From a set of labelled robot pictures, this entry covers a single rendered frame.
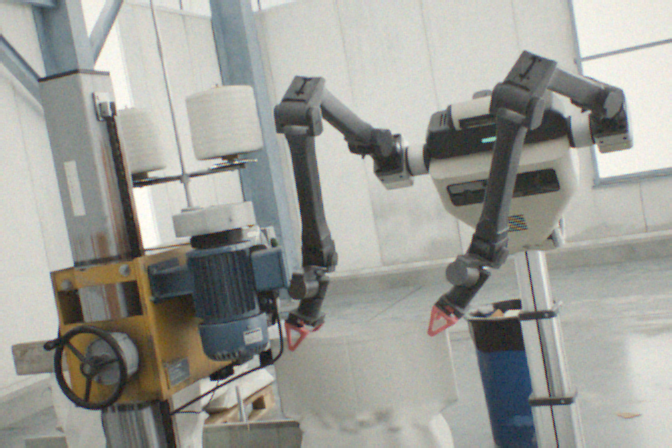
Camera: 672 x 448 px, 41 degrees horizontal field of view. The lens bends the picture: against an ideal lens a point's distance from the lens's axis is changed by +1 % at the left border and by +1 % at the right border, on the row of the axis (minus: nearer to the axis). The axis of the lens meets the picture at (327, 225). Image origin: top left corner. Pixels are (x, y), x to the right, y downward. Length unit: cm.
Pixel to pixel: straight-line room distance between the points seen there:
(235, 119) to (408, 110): 850
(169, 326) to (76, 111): 51
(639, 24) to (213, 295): 849
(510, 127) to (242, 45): 923
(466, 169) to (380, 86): 818
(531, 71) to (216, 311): 84
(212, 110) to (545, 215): 100
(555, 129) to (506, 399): 221
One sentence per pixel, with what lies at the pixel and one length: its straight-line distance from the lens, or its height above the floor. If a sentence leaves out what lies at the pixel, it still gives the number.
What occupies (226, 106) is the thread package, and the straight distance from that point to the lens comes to 206.
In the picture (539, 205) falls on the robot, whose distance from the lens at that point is 252.
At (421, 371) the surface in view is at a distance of 222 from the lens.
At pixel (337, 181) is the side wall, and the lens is 1083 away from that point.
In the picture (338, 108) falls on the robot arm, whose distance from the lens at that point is 222.
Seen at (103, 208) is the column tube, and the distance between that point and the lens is 200.
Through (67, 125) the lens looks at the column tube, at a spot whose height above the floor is 165.
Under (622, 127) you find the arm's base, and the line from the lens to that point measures 240.
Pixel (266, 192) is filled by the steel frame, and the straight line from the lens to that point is 1095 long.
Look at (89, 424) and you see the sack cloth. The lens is 266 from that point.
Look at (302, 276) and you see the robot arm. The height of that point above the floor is 121.
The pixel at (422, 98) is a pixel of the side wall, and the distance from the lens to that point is 1046.
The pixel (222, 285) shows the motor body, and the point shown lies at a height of 125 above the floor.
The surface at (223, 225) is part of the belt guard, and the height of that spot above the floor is 138.
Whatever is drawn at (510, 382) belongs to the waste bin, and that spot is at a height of 33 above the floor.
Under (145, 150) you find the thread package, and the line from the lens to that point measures 220.
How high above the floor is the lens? 144
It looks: 3 degrees down
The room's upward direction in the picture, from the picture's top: 10 degrees counter-clockwise
